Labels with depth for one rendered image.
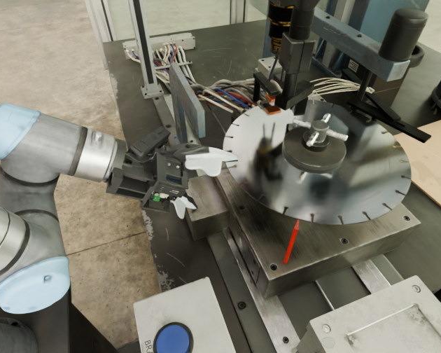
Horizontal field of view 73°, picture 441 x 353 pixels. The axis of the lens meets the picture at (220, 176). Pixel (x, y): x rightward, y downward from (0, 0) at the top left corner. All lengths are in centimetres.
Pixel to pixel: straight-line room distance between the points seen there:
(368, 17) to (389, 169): 70
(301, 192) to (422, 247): 36
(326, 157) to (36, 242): 44
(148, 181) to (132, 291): 104
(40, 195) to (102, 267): 110
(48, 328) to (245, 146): 48
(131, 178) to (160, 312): 20
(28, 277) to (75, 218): 139
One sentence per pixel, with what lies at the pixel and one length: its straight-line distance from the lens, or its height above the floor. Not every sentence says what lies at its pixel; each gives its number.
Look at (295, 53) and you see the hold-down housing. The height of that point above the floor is 111.
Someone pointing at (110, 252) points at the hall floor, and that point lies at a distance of 159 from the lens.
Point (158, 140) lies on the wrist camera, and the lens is 53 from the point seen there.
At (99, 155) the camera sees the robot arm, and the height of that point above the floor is 103.
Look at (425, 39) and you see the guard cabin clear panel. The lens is 178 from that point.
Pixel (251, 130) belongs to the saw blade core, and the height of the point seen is 95.
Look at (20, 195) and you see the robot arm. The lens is 49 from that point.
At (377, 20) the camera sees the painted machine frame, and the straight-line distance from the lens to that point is 122.
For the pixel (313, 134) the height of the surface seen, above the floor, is 100.
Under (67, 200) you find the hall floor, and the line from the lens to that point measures 189.
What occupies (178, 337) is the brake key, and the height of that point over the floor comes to 91.
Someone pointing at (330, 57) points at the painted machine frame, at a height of 81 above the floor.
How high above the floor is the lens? 131
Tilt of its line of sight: 47 degrees down
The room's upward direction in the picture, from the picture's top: straight up
